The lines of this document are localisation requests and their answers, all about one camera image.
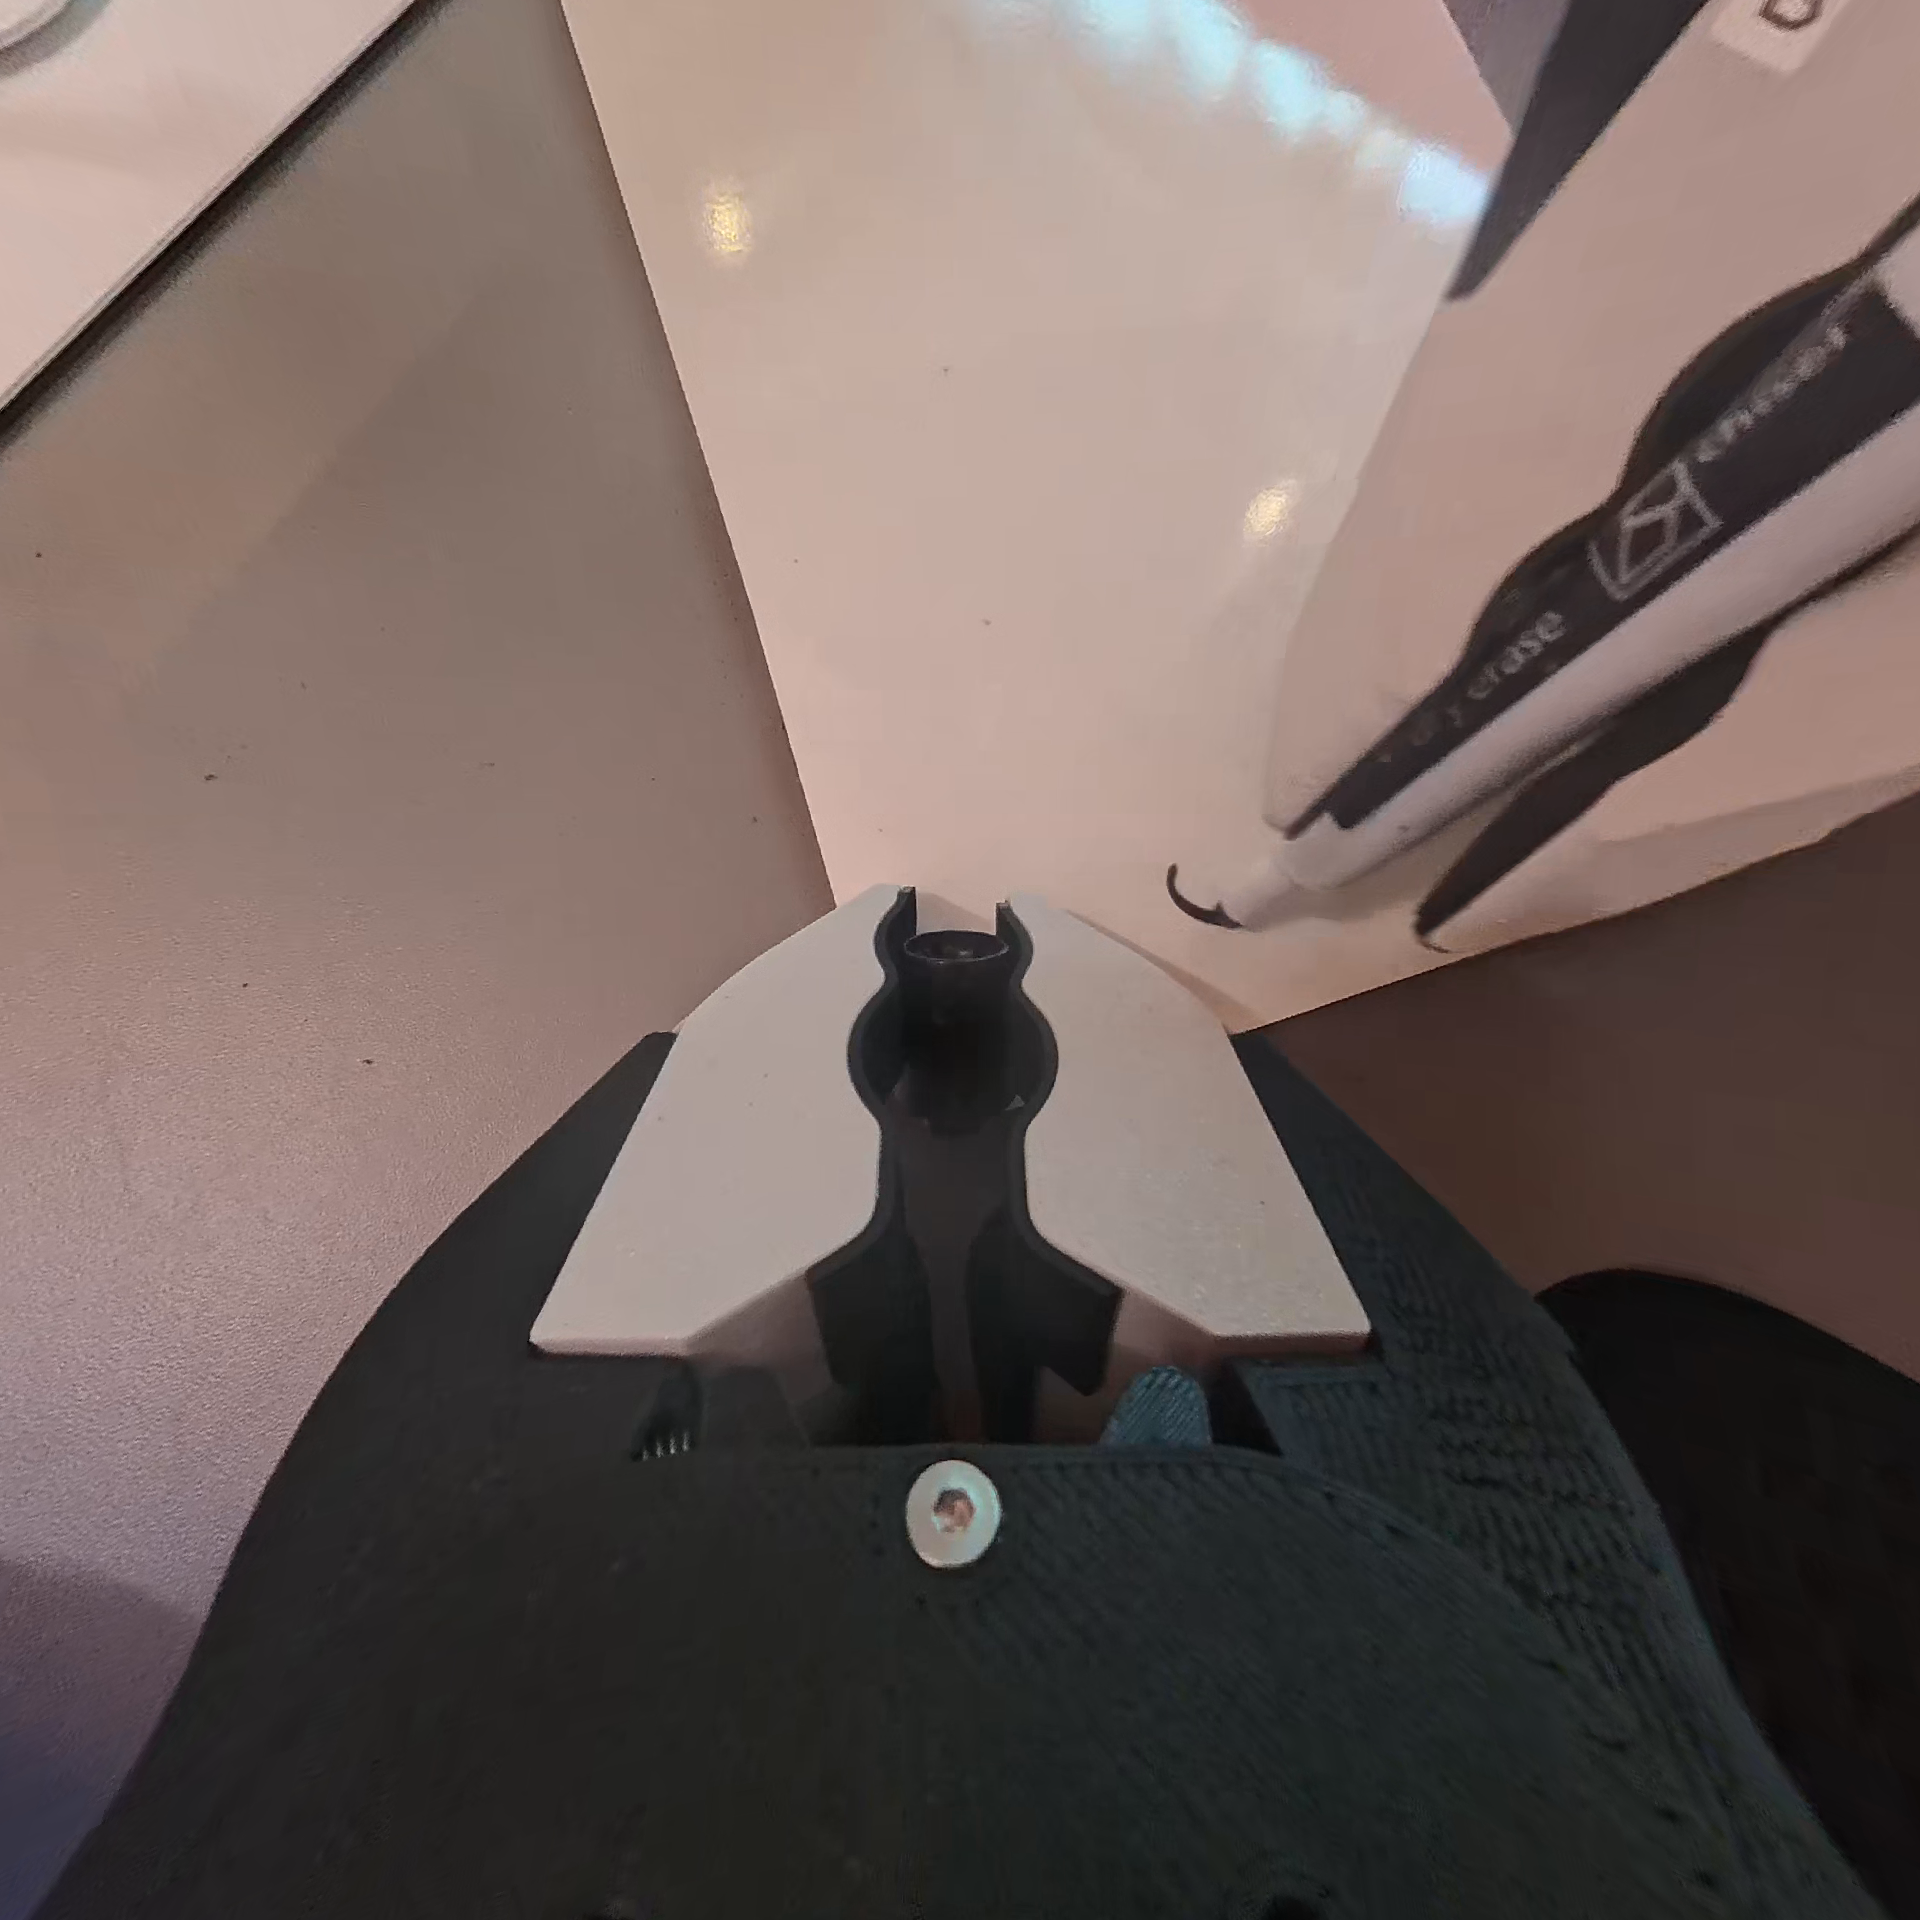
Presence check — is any black marker cap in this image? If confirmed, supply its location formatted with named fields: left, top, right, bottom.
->
left=895, top=925, right=1013, bottom=1132

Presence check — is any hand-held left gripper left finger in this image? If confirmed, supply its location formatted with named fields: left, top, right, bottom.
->
left=529, top=882, right=942, bottom=1445

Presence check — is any white whiteboard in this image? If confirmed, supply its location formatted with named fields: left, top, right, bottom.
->
left=556, top=0, right=1920, bottom=1038

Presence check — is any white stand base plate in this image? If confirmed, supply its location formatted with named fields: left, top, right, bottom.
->
left=0, top=0, right=426, bottom=412

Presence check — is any person's dark clothing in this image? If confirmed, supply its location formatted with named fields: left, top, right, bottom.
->
left=1533, top=1265, right=1920, bottom=1920

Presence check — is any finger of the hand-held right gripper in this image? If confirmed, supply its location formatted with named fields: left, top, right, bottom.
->
left=1409, top=518, right=1920, bottom=954
left=1262, top=0, right=1920, bottom=841

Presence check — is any black dry-erase marker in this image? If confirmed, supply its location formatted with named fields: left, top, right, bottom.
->
left=1205, top=247, right=1920, bottom=934

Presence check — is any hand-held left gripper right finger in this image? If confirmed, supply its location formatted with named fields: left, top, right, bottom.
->
left=970, top=891, right=1373, bottom=1442

